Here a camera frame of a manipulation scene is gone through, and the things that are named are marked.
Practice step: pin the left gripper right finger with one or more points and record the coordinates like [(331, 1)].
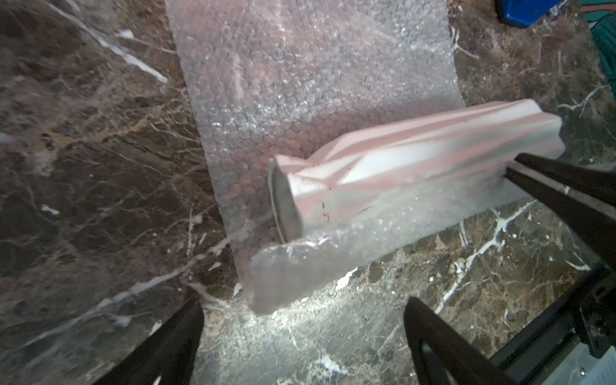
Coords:
[(439, 353)]

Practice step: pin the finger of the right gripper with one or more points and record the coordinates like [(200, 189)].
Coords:
[(595, 227)]

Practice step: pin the blue tape dispenser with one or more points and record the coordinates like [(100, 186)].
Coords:
[(523, 13)]

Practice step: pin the black front mounting rail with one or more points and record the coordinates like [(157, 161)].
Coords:
[(572, 341)]

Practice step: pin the large white ribbed vase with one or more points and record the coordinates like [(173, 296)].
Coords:
[(363, 173)]

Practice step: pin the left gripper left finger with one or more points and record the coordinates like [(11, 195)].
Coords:
[(165, 357)]

